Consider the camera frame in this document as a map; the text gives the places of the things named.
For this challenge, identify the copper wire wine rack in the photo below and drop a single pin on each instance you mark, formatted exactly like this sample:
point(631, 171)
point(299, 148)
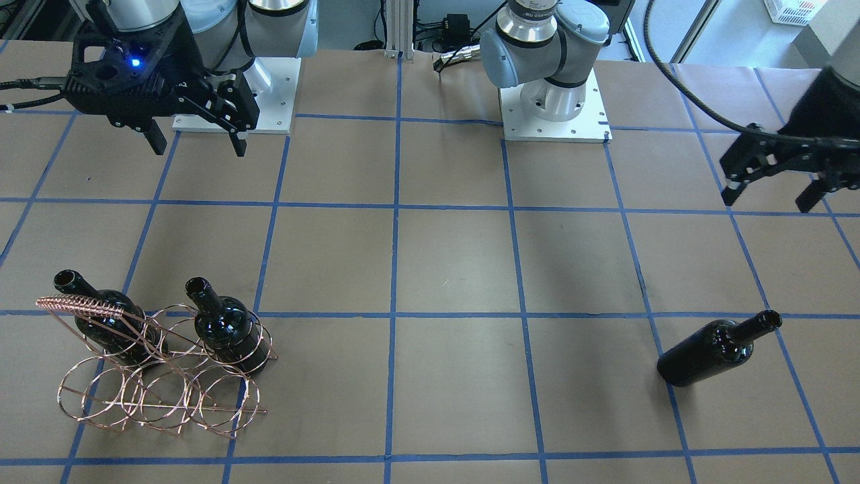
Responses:
point(184, 386)

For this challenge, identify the dark wine bottle in rack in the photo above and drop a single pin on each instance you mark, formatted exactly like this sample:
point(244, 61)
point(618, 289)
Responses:
point(127, 340)

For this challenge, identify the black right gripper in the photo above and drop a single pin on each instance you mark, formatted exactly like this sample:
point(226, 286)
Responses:
point(190, 68)

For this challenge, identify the white plastic basket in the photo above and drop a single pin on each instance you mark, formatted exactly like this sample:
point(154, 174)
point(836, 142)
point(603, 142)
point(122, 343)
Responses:
point(793, 13)

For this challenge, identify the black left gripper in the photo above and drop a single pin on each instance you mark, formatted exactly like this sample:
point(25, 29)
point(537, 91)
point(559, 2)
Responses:
point(828, 107)

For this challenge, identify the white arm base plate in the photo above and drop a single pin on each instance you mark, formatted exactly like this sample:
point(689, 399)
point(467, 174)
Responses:
point(274, 82)
point(541, 112)

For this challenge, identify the black power adapter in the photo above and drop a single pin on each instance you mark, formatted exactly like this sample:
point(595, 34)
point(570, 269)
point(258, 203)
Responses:
point(456, 30)

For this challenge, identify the dark glass wine bottle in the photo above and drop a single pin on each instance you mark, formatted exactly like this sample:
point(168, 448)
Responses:
point(717, 347)

